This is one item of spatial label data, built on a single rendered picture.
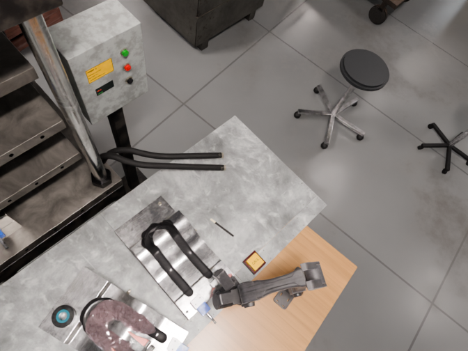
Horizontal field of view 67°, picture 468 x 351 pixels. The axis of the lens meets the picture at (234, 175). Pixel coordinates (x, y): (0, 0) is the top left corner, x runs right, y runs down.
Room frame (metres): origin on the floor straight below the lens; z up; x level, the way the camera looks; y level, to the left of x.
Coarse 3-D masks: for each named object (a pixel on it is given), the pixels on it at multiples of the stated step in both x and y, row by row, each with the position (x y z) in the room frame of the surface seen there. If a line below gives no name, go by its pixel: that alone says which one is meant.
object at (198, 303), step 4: (196, 296) 0.18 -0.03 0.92; (200, 296) 0.18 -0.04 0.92; (192, 300) 0.15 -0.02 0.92; (196, 300) 0.16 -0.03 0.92; (200, 300) 0.17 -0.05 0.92; (204, 300) 0.17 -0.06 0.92; (192, 304) 0.14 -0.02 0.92; (196, 304) 0.15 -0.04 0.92; (200, 304) 0.15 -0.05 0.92; (204, 304) 0.16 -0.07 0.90; (196, 308) 0.13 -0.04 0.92; (200, 308) 0.14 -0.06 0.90; (204, 308) 0.14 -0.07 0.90; (208, 308) 0.15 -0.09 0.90; (200, 312) 0.12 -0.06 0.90; (204, 312) 0.13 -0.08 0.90; (208, 316) 0.12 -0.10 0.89; (212, 320) 0.11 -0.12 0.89
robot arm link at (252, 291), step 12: (300, 264) 0.35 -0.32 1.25; (312, 264) 0.37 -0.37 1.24; (288, 276) 0.31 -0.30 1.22; (300, 276) 0.31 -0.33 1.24; (240, 288) 0.23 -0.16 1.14; (252, 288) 0.24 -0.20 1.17; (264, 288) 0.25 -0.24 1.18; (276, 288) 0.26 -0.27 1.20; (288, 288) 0.27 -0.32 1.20; (312, 288) 0.29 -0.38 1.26; (252, 300) 0.20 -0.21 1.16
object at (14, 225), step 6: (0, 210) 0.22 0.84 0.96; (6, 210) 0.24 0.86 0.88; (0, 216) 0.20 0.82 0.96; (6, 216) 0.21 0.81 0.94; (12, 216) 0.23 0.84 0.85; (0, 222) 0.18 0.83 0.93; (6, 222) 0.19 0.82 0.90; (12, 222) 0.21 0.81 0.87; (18, 222) 0.22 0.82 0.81; (0, 228) 0.16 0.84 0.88; (6, 228) 0.18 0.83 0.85; (12, 228) 0.19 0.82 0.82; (18, 228) 0.20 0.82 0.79; (6, 234) 0.16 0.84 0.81
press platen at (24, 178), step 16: (48, 144) 0.53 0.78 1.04; (64, 144) 0.55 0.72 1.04; (16, 160) 0.42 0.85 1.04; (32, 160) 0.44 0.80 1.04; (48, 160) 0.46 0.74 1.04; (64, 160) 0.49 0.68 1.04; (0, 176) 0.33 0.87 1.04; (16, 176) 0.35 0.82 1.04; (32, 176) 0.38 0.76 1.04; (48, 176) 0.41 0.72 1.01; (0, 192) 0.27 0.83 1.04; (16, 192) 0.29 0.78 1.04; (0, 208) 0.22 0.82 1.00
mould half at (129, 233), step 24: (144, 216) 0.43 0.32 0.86; (168, 216) 0.47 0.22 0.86; (168, 240) 0.35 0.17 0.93; (192, 240) 0.39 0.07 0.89; (144, 264) 0.22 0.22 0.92; (192, 264) 0.30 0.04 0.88; (216, 264) 0.33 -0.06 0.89; (168, 288) 0.17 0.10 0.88; (192, 288) 0.20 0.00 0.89; (192, 312) 0.11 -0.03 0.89
